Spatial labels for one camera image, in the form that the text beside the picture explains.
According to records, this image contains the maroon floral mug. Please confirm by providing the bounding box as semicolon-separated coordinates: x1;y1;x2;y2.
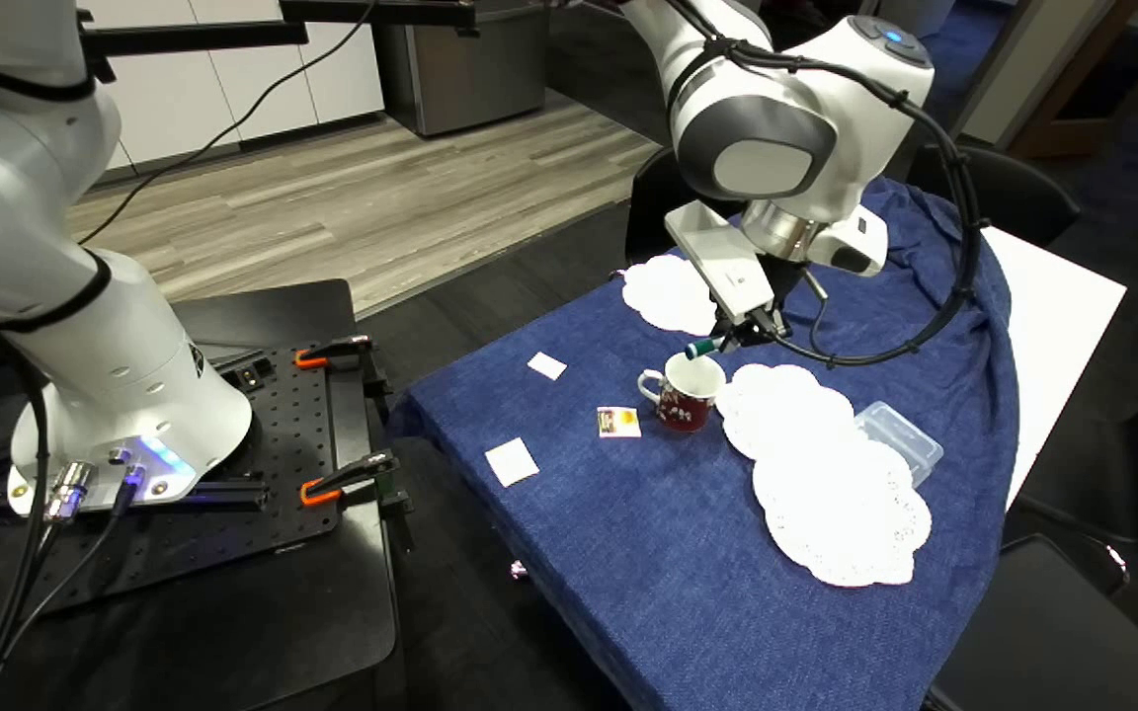
631;350;730;434

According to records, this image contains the orange tea bag packet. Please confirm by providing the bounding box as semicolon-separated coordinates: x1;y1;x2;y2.
594;401;643;442

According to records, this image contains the black office chair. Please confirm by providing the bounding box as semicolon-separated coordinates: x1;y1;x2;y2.
910;134;1085;251
928;528;1138;711

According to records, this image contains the orange bar clamp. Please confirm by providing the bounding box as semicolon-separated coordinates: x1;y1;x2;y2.
288;330;379;380
292;451;404;517

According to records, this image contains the blue denim table cloth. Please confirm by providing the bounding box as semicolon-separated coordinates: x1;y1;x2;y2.
395;174;1027;711

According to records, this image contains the black boom bar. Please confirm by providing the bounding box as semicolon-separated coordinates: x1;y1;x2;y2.
72;0;482;64

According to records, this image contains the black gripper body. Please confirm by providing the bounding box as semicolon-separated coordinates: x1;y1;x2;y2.
715;288;795;334

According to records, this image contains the white cabinet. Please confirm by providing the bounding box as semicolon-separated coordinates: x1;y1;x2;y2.
79;0;388;174

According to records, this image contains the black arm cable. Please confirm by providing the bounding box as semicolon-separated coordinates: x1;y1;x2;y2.
670;25;989;371

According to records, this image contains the stainless steel bin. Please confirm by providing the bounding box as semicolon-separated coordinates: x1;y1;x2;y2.
371;0;556;142

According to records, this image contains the clear plastic container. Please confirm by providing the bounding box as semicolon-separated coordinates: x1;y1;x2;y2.
853;397;948;490

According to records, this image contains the white paper doily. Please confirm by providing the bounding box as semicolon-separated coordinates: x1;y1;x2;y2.
618;251;724;338
745;429;936;594
715;361;863;467

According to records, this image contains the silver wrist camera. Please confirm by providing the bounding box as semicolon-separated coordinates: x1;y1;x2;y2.
664;196;776;320

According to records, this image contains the pale square paper sachet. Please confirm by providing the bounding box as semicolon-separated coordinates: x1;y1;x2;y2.
482;434;546;495

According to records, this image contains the white rectangular paper sachet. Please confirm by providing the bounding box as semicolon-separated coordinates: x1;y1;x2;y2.
525;347;570;386

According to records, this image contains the black base cable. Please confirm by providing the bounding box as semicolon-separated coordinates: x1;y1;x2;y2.
0;445;157;711

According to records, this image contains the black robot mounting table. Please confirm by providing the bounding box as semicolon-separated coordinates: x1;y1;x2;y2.
0;278;404;711

